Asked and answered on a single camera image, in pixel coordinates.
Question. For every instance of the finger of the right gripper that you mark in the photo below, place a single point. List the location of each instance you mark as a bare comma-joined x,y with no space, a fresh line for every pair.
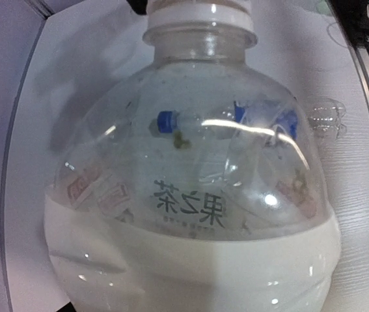
138,6

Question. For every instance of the white bottle cap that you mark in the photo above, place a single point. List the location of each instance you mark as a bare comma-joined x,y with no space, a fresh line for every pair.
236,14

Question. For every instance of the clear tea bottle white label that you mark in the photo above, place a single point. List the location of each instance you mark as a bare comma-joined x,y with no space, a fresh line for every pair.
216,216

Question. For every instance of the blue pepsi bottle cap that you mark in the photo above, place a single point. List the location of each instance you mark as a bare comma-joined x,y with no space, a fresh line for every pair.
167,121

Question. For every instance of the clear pepsi bottle blue label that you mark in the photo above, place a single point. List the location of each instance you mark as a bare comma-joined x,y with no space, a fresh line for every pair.
322,115

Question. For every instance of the left wall metal post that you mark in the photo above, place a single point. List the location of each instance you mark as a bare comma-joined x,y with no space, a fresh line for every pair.
43,8

